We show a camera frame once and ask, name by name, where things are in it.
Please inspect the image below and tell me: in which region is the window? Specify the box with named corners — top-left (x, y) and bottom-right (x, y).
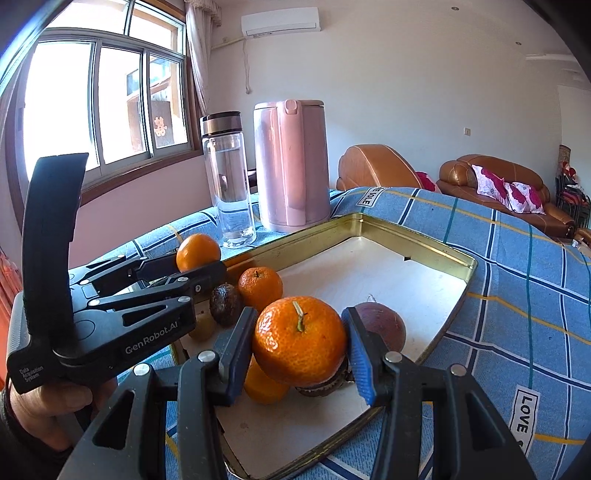
top-left (9, 0), bottom-right (204, 204)

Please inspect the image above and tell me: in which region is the orange mandarin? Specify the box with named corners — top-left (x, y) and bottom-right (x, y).
top-left (243, 355), bottom-right (291, 405)
top-left (176, 233), bottom-right (222, 273)
top-left (252, 296), bottom-right (348, 387)
top-left (237, 267), bottom-right (283, 312)

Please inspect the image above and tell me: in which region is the pink electric kettle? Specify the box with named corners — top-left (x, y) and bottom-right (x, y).
top-left (253, 99), bottom-right (332, 234)

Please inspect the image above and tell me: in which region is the clear glass water bottle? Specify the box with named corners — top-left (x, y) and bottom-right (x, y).
top-left (200, 111), bottom-right (257, 249)

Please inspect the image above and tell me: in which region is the stack of dark chairs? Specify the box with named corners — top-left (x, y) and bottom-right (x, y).
top-left (554, 161), bottom-right (591, 215)

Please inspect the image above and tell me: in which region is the brown mangosteen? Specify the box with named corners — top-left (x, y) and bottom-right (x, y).
top-left (295, 360), bottom-right (356, 398)

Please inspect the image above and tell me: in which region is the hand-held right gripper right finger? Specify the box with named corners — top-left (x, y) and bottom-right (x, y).
top-left (341, 307), bottom-right (539, 480)

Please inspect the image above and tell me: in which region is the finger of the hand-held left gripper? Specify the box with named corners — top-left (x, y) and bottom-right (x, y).
top-left (88, 261), bottom-right (228, 311)
top-left (68, 253), bottom-right (181, 296)

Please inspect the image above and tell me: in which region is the white pink floral pillow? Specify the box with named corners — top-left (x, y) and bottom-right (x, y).
top-left (505, 181), bottom-right (546, 214)
top-left (471, 165), bottom-right (513, 208)

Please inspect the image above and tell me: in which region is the blue plaid tablecloth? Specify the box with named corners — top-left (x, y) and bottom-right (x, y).
top-left (69, 186), bottom-right (591, 480)

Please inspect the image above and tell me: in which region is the smooth purple passion fruit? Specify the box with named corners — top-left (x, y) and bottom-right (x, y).
top-left (353, 295), bottom-right (407, 356)

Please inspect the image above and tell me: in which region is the white air conditioner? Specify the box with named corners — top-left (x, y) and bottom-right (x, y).
top-left (241, 7), bottom-right (321, 38)

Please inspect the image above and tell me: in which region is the brown leather armchair white stripe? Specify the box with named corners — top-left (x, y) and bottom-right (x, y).
top-left (336, 144), bottom-right (423, 192)

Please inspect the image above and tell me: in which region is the person's left hand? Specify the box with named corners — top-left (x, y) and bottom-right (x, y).
top-left (2, 376), bottom-right (118, 451)

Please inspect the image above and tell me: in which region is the gold metal tin tray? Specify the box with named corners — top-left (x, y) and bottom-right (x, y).
top-left (171, 213), bottom-right (478, 480)

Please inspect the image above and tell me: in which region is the brown leather three-seat sofa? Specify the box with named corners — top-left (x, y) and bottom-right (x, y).
top-left (436, 154), bottom-right (578, 237)

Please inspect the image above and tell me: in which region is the dark wrinkled passion fruit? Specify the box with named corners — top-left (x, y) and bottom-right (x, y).
top-left (209, 283), bottom-right (244, 328)

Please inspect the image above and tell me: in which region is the pink curtain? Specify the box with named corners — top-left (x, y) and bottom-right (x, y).
top-left (185, 0), bottom-right (218, 118)

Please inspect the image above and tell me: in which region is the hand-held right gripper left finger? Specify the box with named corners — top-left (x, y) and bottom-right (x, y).
top-left (58, 305), bottom-right (259, 480)

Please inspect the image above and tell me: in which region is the small yellow round fruit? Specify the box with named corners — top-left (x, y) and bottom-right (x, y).
top-left (187, 311), bottom-right (220, 343)

